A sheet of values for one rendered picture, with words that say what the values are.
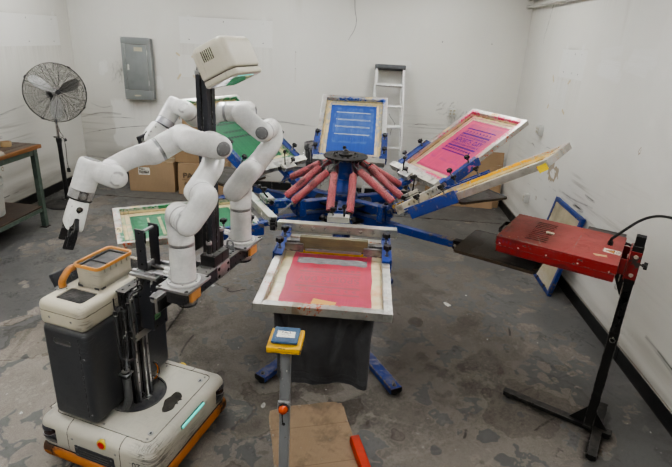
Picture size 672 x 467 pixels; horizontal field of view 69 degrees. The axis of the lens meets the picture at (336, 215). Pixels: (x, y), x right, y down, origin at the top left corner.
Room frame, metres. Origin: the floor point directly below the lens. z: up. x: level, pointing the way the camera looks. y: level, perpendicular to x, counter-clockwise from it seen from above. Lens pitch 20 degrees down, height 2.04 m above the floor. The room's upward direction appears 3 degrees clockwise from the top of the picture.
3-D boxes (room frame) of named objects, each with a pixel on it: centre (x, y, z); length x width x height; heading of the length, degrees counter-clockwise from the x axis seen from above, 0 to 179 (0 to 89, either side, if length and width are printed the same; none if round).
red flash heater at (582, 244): (2.42, -1.23, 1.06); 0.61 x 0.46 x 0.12; 57
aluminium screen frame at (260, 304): (2.15, 0.01, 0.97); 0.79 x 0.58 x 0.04; 177
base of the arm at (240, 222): (2.09, 0.45, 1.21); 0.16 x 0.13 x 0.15; 72
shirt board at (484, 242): (2.83, -0.61, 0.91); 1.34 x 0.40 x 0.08; 57
